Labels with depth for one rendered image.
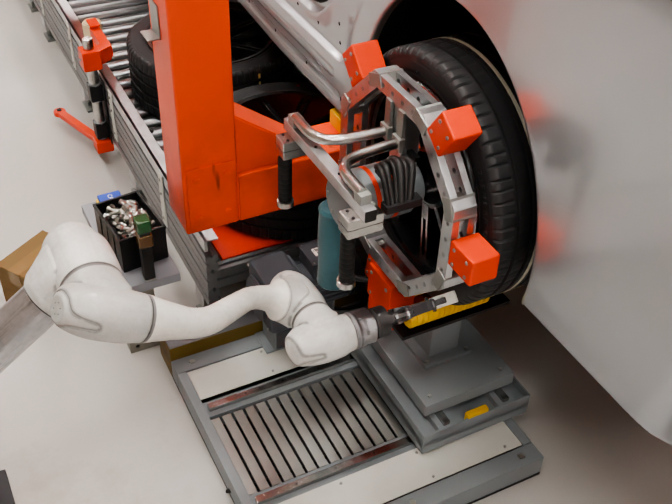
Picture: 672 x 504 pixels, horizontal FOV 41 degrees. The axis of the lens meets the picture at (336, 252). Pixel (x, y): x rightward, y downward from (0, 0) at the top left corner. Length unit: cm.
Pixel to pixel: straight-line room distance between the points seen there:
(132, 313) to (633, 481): 161
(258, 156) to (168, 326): 85
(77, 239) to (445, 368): 120
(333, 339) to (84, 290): 60
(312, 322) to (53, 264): 59
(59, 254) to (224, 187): 78
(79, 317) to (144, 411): 111
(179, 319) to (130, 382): 109
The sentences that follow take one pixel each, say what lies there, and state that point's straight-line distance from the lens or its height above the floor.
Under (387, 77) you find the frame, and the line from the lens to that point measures 214.
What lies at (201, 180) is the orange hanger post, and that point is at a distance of 252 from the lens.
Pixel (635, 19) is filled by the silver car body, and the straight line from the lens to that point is 164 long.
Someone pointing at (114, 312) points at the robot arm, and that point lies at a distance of 179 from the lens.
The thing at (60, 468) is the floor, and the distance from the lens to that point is 277.
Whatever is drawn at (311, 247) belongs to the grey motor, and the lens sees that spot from 271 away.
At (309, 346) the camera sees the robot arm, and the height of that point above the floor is 67.
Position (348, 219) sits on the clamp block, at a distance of 196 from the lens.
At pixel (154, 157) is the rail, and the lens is 320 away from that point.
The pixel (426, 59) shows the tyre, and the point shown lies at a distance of 213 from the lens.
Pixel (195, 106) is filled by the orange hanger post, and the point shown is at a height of 93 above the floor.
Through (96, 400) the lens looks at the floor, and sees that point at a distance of 291.
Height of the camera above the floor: 214
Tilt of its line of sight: 40 degrees down
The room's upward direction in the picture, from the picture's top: 2 degrees clockwise
